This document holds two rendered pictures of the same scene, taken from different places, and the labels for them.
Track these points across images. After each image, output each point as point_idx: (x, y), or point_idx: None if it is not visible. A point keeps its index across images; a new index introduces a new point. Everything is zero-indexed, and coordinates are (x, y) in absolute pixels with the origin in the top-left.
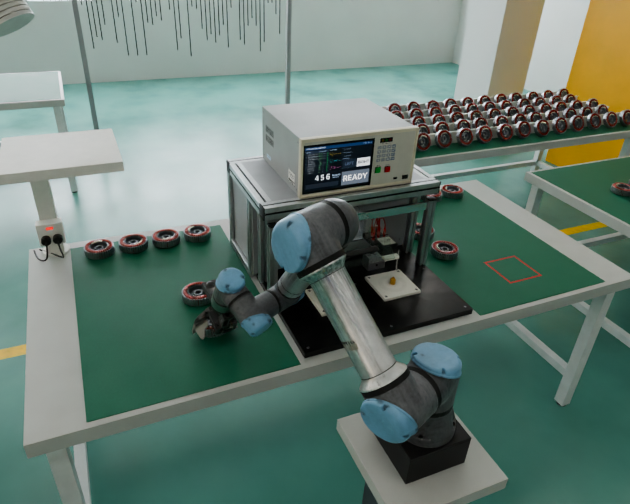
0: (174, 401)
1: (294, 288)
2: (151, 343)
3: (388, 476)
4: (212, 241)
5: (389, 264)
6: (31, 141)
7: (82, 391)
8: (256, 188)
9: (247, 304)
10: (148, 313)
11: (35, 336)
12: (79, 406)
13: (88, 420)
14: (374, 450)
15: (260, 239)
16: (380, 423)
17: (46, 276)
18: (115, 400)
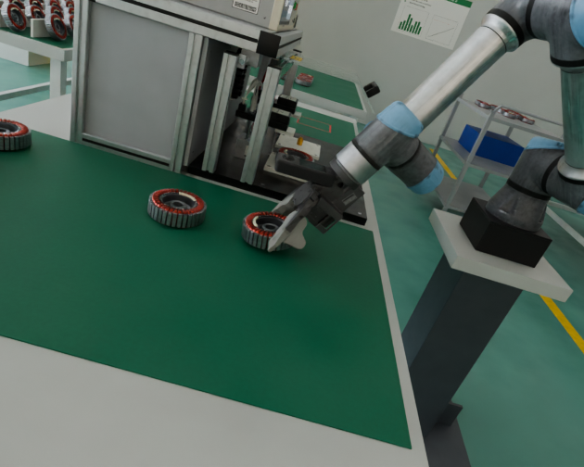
0: (395, 332)
1: (433, 119)
2: (245, 295)
3: (526, 270)
4: (41, 144)
5: None
6: None
7: (318, 425)
8: (213, 14)
9: (426, 148)
10: (156, 263)
11: (7, 452)
12: (361, 446)
13: (408, 444)
14: (498, 260)
15: (227, 100)
16: None
17: None
18: (368, 388)
